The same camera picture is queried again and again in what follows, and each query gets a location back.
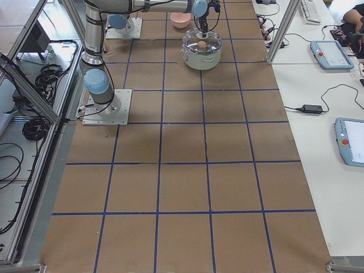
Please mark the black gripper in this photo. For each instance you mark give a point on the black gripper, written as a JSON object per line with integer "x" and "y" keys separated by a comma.
{"x": 203, "y": 22}

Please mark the brown egg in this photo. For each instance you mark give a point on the brown egg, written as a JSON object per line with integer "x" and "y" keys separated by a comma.
{"x": 201, "y": 44}

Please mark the glass pot lid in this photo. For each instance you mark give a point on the glass pot lid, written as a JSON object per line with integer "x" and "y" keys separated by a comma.
{"x": 191, "y": 38}

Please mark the pale green cooking pot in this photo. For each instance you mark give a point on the pale green cooking pot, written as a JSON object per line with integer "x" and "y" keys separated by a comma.
{"x": 201, "y": 62}

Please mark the pink bowl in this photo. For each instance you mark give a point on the pink bowl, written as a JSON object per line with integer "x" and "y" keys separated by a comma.
{"x": 180, "y": 20}

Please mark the white keyboard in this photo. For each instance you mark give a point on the white keyboard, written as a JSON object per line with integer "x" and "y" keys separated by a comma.
{"x": 309, "y": 12}

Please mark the upper teach pendant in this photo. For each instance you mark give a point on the upper teach pendant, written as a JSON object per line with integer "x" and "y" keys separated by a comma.
{"x": 330, "y": 55}

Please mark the teach pendant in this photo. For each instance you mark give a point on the teach pendant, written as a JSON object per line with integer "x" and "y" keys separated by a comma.
{"x": 330, "y": 55}
{"x": 349, "y": 137}

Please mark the black power adapter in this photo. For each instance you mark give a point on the black power adapter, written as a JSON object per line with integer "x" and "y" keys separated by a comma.
{"x": 310, "y": 109}

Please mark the seated person at desk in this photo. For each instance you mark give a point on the seated person at desk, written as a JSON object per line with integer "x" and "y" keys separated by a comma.
{"x": 353, "y": 29}

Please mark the brown paper mat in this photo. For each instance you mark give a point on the brown paper mat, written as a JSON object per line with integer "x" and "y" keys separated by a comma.
{"x": 206, "y": 177}

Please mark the lower teach pendant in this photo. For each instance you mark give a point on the lower teach pendant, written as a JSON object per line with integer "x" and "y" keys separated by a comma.
{"x": 349, "y": 137}

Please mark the aluminium frame post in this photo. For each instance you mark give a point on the aluminium frame post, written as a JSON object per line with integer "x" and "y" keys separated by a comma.
{"x": 282, "y": 30}

